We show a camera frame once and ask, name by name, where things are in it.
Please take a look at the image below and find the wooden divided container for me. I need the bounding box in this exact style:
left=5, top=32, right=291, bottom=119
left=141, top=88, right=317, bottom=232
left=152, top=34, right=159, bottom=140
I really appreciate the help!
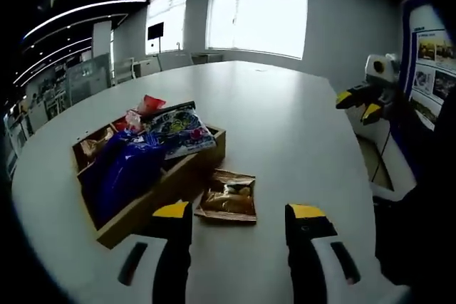
left=71, top=103, right=227, bottom=248

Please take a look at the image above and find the blue white wall poster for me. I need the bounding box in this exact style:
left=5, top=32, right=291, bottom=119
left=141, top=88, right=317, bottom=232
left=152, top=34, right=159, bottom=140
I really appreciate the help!
left=398, top=0, right=456, bottom=130

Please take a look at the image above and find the black screen on stand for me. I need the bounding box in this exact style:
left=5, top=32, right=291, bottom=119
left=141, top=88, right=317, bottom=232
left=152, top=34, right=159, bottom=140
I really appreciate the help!
left=147, top=21, right=165, bottom=56

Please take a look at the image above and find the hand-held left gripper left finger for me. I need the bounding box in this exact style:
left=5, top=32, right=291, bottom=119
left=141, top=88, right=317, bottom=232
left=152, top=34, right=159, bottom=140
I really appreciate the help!
left=93, top=201, right=194, bottom=304

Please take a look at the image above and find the grey mesh partition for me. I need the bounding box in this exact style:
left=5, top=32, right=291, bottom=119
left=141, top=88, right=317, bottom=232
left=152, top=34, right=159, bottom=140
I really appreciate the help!
left=67, top=53, right=112, bottom=105

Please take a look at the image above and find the colourful QQ candy packet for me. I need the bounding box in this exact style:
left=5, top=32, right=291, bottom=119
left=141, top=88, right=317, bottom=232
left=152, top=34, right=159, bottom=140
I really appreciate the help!
left=145, top=101, right=218, bottom=161

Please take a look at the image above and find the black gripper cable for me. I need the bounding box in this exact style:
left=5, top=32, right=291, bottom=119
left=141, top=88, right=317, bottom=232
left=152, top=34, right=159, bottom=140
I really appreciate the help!
left=370, top=127, right=391, bottom=184

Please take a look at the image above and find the small window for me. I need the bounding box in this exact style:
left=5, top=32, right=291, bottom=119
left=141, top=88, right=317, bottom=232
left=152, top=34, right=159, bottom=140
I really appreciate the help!
left=145, top=0, right=190, bottom=56

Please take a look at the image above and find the large window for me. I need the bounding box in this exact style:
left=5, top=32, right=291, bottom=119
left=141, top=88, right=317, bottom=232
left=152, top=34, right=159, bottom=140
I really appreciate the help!
left=205, top=0, right=309, bottom=60

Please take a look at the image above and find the white chair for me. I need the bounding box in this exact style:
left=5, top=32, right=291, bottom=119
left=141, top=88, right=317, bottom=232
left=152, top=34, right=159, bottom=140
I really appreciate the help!
left=114, top=57, right=136, bottom=84

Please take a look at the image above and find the person's black shirt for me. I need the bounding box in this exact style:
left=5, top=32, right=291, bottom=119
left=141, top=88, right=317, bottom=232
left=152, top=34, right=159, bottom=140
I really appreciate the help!
left=373, top=79, right=456, bottom=304

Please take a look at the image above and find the gold mixed nuts packet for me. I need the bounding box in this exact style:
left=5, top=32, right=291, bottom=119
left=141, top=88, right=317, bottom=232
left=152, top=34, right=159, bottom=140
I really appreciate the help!
left=194, top=169, right=258, bottom=226
left=80, top=127, right=115, bottom=162

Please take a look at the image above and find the curved ceiling light strip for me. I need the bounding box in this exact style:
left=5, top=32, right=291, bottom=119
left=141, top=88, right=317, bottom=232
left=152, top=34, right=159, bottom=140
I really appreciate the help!
left=21, top=0, right=149, bottom=40

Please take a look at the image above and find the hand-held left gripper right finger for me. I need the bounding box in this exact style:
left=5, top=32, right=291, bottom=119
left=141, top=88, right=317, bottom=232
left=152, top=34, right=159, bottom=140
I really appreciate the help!
left=284, top=203, right=396, bottom=304

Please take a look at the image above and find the white cabinet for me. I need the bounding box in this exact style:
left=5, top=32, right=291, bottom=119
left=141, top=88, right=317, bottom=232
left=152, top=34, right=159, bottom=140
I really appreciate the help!
left=135, top=58, right=161, bottom=77

